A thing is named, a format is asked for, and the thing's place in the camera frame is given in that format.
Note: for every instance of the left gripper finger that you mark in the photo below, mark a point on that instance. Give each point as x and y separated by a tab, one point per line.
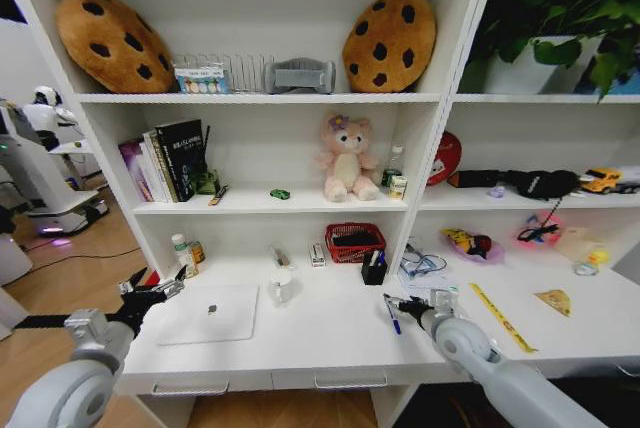
134	280
170	288

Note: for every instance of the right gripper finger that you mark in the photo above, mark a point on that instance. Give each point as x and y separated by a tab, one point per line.
416	299
393	305

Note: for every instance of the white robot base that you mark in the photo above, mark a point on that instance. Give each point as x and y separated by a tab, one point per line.
35	183

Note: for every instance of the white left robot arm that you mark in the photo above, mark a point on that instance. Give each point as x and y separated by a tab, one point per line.
75	388

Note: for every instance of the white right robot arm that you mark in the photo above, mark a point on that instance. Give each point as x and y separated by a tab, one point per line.
500	378

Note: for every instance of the blue ballpoint pen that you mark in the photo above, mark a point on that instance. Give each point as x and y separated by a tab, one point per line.
395	320

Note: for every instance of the white paper sheet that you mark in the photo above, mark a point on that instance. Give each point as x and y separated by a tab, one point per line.
435	282

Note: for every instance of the white pill bottle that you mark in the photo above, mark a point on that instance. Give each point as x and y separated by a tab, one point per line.
182	255

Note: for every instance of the black pen holder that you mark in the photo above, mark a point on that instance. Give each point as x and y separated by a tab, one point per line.
372	273

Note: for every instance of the amber jar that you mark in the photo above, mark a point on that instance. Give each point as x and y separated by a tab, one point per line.
198	252

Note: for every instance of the blue pen in holder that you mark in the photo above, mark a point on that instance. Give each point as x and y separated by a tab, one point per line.
381	258

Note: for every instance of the white laptop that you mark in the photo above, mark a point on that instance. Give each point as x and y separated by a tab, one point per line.
210	318

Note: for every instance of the black item in basket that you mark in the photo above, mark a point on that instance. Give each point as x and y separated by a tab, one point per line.
356	240

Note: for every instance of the yellow plush in purple bag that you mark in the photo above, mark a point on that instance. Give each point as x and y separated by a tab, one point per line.
472	245

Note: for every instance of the red mesh basket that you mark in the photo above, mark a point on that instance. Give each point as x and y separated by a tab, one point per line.
334	253

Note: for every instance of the yellow ruler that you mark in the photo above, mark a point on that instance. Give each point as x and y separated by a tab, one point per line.
502	318

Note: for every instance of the small white carton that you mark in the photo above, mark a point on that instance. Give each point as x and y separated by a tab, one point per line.
317	255

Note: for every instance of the orange black utility knife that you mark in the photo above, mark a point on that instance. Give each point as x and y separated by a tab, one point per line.
219	196

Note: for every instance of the purple book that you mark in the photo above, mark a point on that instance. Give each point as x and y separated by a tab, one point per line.
134	168

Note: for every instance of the green toy tank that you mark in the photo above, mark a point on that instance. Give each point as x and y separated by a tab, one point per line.
207	182

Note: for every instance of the small white medicine box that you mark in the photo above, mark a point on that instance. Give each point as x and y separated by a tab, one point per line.
398	187

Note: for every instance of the clear tube with dark contents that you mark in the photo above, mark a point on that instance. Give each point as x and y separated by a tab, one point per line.
280	256

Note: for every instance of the white book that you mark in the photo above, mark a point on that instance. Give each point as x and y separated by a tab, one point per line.
156	168

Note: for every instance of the black book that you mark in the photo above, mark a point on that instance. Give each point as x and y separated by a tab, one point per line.
182	158

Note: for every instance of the clear water bottle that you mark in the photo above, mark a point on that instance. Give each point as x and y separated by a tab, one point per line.
394	165

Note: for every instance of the yellow triangular snack bag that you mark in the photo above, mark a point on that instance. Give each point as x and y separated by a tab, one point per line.
555	302

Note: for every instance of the pink round toy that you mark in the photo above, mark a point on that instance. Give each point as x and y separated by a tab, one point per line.
537	230

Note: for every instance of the red round cushion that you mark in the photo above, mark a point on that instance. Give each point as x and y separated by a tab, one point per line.
446	158

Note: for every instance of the small green toy car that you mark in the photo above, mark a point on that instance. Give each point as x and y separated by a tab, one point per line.
280	194

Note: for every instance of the pink plush cat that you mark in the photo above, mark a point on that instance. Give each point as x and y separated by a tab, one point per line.
348	163

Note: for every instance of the clear tape roll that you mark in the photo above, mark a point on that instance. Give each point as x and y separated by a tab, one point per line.
585	268

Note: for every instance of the black cap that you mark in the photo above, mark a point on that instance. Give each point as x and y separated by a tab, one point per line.
545	183

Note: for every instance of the white shelf desk unit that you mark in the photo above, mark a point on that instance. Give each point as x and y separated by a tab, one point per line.
300	148

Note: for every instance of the yellow rubber duck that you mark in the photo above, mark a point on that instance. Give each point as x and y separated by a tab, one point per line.
598	257

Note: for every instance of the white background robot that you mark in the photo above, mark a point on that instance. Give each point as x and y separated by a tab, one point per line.
45	115

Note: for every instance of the blue sticker card pack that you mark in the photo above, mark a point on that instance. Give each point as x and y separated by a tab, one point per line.
202	79

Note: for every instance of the yellow toy car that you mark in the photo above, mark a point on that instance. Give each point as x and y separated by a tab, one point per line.
602	180

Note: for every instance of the brown cookie cushion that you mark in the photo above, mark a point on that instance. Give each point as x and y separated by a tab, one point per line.
390	43
112	40

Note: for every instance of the white plant pot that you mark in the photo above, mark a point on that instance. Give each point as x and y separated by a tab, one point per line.
520	73

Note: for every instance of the blue box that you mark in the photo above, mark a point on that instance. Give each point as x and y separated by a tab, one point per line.
625	84

